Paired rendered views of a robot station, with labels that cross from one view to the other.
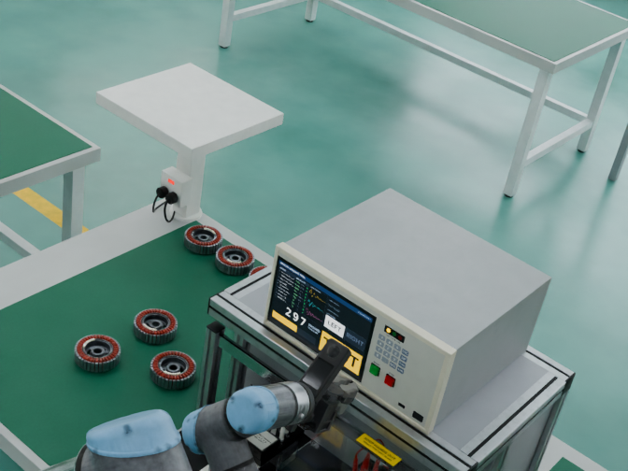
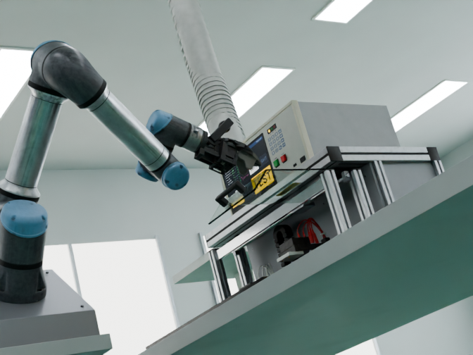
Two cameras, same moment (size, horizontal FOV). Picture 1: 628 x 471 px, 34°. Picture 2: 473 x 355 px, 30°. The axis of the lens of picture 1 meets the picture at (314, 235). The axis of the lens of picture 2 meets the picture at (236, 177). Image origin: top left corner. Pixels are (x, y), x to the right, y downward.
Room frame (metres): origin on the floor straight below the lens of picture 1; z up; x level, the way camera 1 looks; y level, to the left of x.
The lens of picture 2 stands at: (-0.85, -0.81, 0.30)
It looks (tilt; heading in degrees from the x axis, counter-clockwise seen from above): 19 degrees up; 18
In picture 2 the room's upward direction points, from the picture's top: 15 degrees counter-clockwise
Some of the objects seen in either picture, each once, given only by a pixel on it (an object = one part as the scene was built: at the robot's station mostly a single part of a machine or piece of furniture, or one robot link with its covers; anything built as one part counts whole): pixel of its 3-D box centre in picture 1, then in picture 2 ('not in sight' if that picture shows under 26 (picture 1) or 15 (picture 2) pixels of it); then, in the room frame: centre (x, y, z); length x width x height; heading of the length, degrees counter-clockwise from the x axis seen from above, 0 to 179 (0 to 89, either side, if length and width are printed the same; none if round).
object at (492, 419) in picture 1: (390, 343); (317, 199); (1.78, -0.21, 1.09); 0.68 x 0.44 x 0.05; 55
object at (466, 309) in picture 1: (406, 300); (309, 162); (1.78, -0.22, 1.22); 0.44 x 0.39 x 0.20; 55
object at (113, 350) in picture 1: (97, 352); not in sight; (1.94, 0.47, 0.77); 0.11 x 0.11 x 0.04
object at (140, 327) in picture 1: (155, 326); not in sight; (2.08, 0.36, 0.77); 0.11 x 0.11 x 0.04
